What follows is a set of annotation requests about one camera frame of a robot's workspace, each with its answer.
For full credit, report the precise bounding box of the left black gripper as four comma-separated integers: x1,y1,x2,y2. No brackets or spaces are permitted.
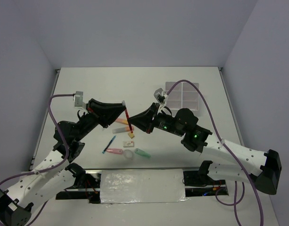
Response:
75,98,127,141

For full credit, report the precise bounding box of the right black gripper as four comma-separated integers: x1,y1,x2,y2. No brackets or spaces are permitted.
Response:
128,101,185,136

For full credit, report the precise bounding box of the red pen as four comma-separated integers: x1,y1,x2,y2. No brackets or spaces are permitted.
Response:
122,100,133,133

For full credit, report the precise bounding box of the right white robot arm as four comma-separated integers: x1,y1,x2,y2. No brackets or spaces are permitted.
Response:
128,103,282,195

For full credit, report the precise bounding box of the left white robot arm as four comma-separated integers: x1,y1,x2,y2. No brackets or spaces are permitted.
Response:
0,99,126,226

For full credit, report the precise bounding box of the yellow eraser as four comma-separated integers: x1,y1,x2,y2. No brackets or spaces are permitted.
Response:
128,132,134,138

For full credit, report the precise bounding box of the orange highlighter clear cap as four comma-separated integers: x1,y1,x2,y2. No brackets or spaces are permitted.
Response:
112,126,131,134

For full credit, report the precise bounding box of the white eraser red label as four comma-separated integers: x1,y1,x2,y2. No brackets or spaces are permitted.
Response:
123,141,134,148

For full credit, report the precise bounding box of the green highlighter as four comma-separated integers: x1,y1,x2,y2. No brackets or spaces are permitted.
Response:
134,148,151,159

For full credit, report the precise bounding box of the blue pen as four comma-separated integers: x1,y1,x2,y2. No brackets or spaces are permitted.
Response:
102,135,116,154

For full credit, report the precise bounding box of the left white compartment container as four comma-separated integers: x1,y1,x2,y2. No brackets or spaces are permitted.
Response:
166,83,182,110

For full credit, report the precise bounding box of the white compartment container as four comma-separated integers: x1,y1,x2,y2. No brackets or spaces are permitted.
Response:
166,83,182,110
182,82,200,111

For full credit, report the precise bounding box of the right white compartment container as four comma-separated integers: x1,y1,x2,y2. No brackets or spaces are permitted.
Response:
182,82,200,111

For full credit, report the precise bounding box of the white base cover plate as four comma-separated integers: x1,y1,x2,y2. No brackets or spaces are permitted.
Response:
100,169,187,204

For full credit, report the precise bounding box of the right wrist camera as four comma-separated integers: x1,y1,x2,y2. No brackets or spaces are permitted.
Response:
154,88,168,105

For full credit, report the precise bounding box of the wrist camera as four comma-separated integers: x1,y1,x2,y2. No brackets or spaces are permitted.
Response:
74,91,85,109
154,88,168,105

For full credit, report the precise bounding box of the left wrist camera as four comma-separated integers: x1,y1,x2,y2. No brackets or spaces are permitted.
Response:
74,91,85,109

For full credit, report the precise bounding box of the clear tape ring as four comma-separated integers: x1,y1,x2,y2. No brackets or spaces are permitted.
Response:
123,149,135,162

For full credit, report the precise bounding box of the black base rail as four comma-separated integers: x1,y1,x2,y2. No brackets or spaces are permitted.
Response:
56,170,228,204

